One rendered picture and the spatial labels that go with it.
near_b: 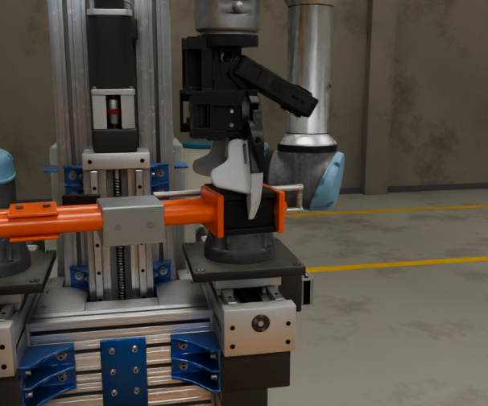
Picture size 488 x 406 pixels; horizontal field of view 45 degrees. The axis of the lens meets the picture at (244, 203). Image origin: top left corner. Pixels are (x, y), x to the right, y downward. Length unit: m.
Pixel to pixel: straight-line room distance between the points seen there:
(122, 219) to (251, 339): 0.50
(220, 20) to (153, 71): 0.64
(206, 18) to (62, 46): 0.67
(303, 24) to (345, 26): 6.25
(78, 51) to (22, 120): 5.68
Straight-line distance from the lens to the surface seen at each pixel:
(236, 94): 0.68
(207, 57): 0.69
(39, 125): 6.95
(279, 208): 0.70
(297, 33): 1.14
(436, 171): 7.98
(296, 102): 0.72
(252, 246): 1.18
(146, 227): 0.67
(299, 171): 1.12
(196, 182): 6.34
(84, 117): 1.31
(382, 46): 7.40
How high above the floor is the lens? 1.40
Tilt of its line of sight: 12 degrees down
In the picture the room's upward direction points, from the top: straight up
